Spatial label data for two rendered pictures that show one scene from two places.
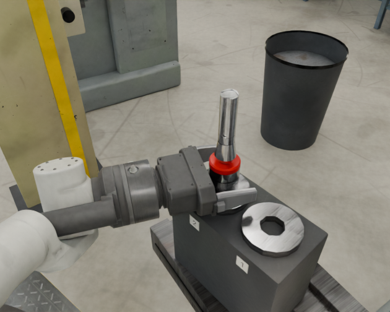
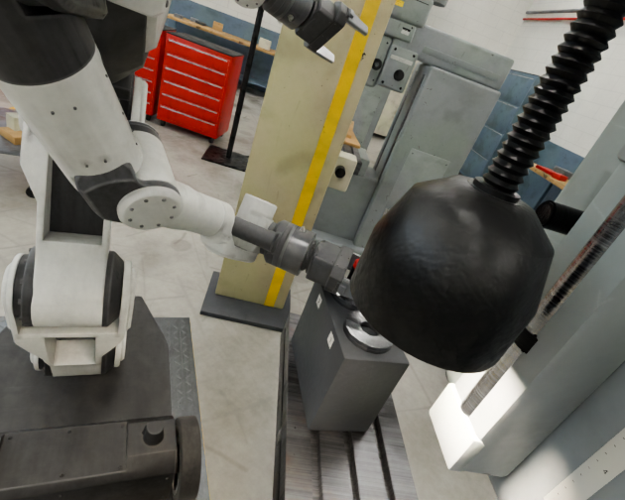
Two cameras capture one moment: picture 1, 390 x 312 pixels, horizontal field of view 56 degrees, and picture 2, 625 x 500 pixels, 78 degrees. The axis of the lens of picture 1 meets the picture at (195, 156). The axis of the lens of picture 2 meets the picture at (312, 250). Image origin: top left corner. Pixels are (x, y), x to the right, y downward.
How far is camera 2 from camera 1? 0.28 m
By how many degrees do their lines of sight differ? 22
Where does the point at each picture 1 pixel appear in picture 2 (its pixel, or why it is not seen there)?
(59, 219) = (240, 222)
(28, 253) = (212, 216)
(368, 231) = not seen: outside the picture
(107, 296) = (219, 398)
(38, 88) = (284, 207)
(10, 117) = not seen: hidden behind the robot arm
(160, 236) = (292, 321)
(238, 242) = (338, 322)
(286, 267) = (358, 355)
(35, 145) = not seen: hidden behind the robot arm
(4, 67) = (272, 179)
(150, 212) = (294, 262)
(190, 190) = (328, 264)
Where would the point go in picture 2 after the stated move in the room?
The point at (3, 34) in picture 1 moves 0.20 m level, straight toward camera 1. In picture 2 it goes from (287, 157) to (282, 169)
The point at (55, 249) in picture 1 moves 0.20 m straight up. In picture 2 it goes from (225, 233) to (254, 116)
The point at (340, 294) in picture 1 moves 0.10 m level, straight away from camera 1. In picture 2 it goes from (398, 453) to (439, 445)
